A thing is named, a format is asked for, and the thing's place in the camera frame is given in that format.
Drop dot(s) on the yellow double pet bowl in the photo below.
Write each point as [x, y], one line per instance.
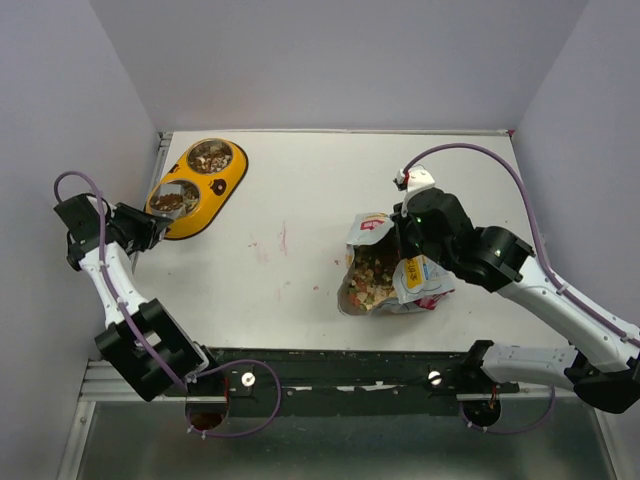
[211, 171]

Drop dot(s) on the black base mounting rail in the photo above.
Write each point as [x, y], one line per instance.
[255, 383]

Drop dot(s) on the pet food bag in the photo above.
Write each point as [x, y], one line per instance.
[377, 281]

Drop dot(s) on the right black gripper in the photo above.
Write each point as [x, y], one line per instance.
[401, 221]

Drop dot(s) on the metal food scoop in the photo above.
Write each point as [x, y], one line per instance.
[167, 200]

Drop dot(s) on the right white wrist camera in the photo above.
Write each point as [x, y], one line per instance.
[416, 179]

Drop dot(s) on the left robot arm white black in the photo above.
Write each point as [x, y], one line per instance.
[141, 340]

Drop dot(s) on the pet food kibble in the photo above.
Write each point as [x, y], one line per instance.
[196, 188]

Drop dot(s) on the aluminium frame rail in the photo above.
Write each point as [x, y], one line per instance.
[102, 383]

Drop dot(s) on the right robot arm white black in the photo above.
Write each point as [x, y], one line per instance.
[600, 363]

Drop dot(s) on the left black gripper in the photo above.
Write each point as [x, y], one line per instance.
[149, 225]

